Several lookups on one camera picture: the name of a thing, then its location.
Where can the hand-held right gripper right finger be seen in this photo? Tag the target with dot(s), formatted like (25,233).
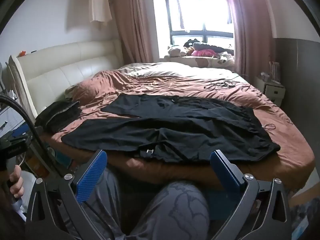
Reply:
(225,173)

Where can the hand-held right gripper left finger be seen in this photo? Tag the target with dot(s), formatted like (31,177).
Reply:
(91,177)

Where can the black pants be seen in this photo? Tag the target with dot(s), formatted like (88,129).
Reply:
(175,120)

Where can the person's left hand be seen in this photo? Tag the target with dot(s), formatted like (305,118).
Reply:
(18,183)

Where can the pale grey dresser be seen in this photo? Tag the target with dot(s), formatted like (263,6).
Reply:
(10,122)

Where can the orange box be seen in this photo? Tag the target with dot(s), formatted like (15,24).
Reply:
(37,163)

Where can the folded dark clothes stack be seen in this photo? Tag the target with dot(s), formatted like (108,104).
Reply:
(55,112)

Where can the brown blanket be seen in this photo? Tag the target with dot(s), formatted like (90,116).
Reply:
(250,100)

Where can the white nightstand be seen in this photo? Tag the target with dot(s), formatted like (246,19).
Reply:
(273,92)

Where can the cream padded headboard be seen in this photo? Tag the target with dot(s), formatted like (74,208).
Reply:
(70,65)

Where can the pink plush toy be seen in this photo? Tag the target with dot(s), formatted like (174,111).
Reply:
(202,53)

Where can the dark grey clothes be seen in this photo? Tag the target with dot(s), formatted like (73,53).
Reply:
(215,47)

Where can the brown and white plush dog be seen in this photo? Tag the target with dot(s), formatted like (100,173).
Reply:
(176,50)

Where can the black plush toy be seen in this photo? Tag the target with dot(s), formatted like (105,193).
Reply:
(191,42)

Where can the pinkish brown curtain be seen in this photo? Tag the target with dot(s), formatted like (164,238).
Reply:
(250,25)
(135,17)

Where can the black framed window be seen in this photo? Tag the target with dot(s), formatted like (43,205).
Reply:
(197,12)

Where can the hanging cream cloth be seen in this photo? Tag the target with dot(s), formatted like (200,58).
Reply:
(100,2)

